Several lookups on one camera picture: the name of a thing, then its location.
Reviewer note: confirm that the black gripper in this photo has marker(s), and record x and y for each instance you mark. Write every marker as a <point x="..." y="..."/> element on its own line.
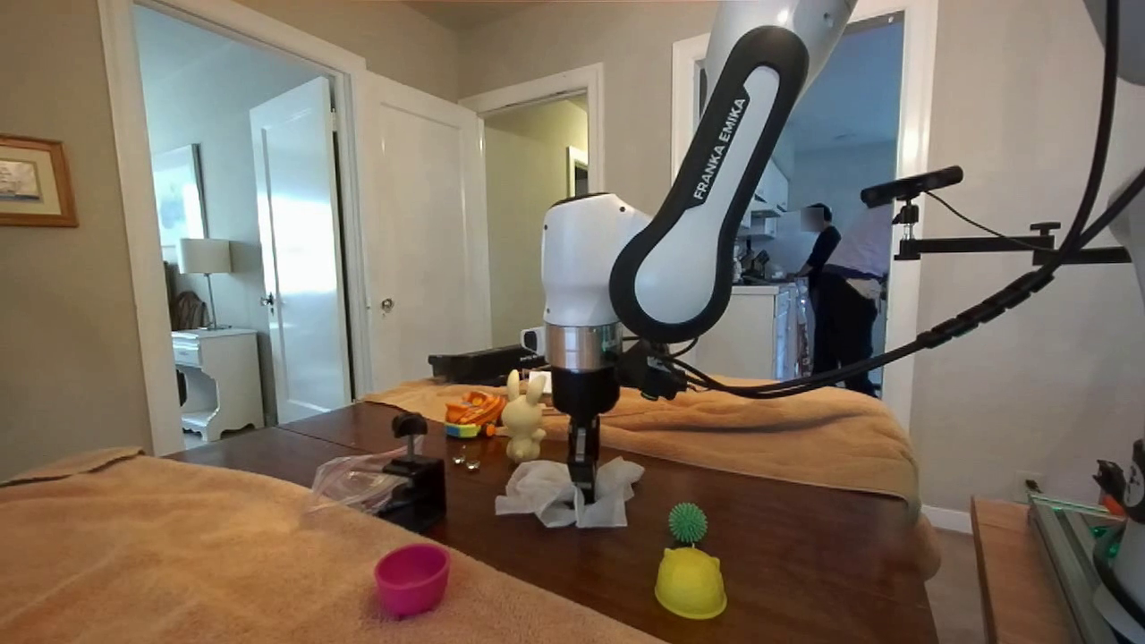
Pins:
<point x="583" y="393"/>

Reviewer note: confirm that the white tissue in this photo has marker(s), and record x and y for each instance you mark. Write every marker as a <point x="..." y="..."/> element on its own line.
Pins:
<point x="543" y="492"/>

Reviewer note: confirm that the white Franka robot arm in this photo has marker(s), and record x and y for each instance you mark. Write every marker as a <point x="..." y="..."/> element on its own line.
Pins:
<point x="583" y="262"/>

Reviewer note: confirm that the grey robot base tray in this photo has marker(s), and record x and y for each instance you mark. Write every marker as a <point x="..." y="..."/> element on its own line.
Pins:
<point x="1093" y="559"/>

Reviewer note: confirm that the cream bunny figurine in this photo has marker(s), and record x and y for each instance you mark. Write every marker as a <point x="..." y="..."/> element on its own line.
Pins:
<point x="521" y="422"/>

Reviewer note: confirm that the green spiky ball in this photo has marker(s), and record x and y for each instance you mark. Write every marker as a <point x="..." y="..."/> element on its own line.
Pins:
<point x="687" y="523"/>

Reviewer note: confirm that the small metal bits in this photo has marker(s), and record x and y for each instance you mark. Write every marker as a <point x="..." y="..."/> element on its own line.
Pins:
<point x="465" y="461"/>

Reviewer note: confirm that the orange toy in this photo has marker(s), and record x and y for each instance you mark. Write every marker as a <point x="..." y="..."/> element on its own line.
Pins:
<point x="473" y="409"/>

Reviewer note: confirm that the long black case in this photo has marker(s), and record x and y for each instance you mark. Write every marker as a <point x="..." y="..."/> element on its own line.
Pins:
<point x="476" y="362"/>

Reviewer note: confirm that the yellow plastic cup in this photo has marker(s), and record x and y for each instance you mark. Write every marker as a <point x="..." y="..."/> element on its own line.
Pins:
<point x="691" y="587"/>

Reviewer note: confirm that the black box with clamp knob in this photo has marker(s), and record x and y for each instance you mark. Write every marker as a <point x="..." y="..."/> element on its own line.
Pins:
<point x="415" y="486"/>

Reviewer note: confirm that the tan towel under black bag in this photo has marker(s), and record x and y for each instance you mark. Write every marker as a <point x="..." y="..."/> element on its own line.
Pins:
<point x="764" y="432"/>

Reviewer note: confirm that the pink plastic cup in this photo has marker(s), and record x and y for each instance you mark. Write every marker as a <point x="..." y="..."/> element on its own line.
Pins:
<point x="412" y="576"/>

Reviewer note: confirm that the white kitchen counter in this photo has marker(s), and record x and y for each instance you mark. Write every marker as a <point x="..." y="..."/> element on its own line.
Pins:
<point x="747" y="335"/>

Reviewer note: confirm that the clear plastic bag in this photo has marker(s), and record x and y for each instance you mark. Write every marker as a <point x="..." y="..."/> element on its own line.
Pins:
<point x="353" y="479"/>

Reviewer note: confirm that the white door with round knob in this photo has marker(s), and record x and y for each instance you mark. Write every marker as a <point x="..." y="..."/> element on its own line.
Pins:
<point x="422" y="238"/>

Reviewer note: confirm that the person in lavender vest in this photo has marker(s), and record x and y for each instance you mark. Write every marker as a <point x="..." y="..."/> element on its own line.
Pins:
<point x="851" y="322"/>

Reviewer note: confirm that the white panel door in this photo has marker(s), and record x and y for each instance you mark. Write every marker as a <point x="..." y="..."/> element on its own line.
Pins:
<point x="300" y="252"/>

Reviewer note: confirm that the white nightstand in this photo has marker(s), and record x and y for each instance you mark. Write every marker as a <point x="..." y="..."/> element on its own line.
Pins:
<point x="221" y="375"/>

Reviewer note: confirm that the white table lamp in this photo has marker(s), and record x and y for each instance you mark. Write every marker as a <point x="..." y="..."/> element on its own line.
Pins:
<point x="205" y="255"/>

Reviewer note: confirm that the wooden side table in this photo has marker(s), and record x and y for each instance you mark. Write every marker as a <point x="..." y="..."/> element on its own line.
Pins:
<point x="1013" y="573"/>

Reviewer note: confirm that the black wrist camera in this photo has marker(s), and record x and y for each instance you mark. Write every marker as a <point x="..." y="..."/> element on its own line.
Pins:
<point x="653" y="373"/>

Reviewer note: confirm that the black camera on stand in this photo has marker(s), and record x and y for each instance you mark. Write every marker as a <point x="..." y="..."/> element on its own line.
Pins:
<point x="913" y="183"/>

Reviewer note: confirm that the framed wall picture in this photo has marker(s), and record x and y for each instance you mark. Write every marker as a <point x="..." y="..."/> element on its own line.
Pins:
<point x="31" y="178"/>

